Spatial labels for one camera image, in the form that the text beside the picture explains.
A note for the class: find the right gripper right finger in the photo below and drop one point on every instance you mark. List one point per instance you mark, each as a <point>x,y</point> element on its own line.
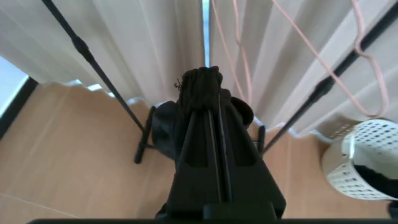
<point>252,189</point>

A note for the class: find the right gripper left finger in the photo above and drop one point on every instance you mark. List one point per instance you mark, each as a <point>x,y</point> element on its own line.
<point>196,186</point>

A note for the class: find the white laundry basket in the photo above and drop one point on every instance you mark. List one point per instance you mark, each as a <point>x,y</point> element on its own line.
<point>339,174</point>

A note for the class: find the black clothes rack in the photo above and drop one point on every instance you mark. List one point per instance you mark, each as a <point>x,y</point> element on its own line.
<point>81,46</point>

